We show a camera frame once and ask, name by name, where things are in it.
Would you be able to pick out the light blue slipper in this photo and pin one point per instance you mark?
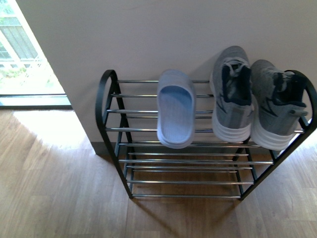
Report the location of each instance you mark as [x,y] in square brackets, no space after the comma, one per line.
[176,101]

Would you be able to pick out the grey knit sneaker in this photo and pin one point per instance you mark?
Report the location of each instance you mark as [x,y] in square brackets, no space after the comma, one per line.
[230,83]
[277,97]

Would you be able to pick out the black metal shoe rack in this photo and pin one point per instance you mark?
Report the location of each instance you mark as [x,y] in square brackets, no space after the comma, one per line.
[220,170]

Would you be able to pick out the dark window frame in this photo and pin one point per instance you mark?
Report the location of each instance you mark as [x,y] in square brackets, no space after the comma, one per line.
[35,101]

